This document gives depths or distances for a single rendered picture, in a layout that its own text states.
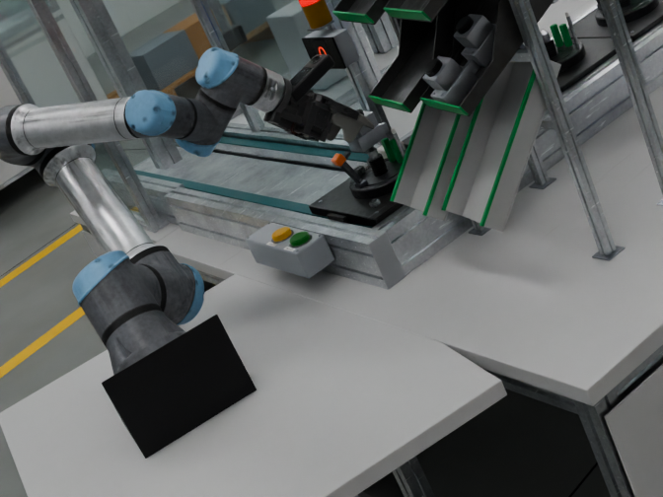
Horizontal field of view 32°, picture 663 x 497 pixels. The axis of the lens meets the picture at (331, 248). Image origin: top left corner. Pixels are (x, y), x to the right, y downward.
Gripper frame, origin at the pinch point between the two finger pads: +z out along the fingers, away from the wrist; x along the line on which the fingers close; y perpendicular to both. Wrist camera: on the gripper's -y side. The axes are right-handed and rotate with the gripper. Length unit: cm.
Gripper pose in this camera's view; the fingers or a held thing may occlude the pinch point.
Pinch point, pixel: (361, 121)
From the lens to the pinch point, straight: 226.4
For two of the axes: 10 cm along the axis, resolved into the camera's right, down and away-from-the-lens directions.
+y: -3.1, 9.5, -0.5
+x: 5.3, 1.3, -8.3
